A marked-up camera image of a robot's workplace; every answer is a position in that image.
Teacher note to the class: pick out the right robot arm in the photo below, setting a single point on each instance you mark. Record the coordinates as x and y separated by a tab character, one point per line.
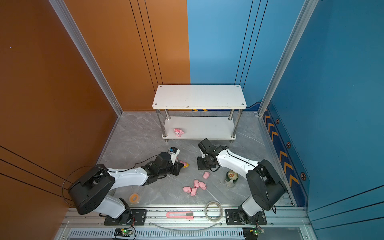
265	183

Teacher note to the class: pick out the pink yellow figure toy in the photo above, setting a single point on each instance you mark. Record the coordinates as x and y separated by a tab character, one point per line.
186	165

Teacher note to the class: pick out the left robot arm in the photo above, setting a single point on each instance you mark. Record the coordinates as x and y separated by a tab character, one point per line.
90	193

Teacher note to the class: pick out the pink utility knife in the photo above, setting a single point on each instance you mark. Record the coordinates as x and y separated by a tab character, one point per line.
188	215

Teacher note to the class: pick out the pink bow character toy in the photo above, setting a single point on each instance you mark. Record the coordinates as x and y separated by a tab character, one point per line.
178	132

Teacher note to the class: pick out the circuit board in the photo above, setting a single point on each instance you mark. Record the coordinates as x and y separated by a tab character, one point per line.
251	233
123	234

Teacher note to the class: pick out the coiled clear tube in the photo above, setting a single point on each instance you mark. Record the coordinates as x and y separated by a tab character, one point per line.
213	211

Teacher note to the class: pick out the orange tape roll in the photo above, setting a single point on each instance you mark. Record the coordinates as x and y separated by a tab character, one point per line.
134	198

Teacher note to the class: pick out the pink pig toy middle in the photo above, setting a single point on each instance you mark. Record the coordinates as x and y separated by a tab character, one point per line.
196	184

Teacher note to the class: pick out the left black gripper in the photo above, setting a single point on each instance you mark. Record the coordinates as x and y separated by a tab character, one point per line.
178	167

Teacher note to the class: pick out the white two-tier shelf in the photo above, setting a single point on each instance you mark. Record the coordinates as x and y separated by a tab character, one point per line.
199	97

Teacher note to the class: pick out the pink pig toy left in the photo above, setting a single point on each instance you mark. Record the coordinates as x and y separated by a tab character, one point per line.
187	190

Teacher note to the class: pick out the right circuit board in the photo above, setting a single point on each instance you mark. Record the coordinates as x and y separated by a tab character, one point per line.
251	233

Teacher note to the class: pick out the pink pig toy bottom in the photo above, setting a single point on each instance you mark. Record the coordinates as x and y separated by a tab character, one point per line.
193	192

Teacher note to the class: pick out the small pink pig toy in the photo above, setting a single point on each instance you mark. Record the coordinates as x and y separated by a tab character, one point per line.
206	175

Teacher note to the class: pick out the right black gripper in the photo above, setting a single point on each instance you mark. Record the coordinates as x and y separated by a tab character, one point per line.
200	166

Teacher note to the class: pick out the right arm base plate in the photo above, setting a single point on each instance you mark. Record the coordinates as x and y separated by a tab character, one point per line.
238	217

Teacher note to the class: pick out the pink pig toy right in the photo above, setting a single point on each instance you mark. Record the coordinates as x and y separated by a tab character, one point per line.
202	186

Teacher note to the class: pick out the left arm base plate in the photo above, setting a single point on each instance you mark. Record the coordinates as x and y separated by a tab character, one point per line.
135	217

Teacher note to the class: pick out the left circuit board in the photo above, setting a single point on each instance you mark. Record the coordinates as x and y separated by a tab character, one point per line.
123	234

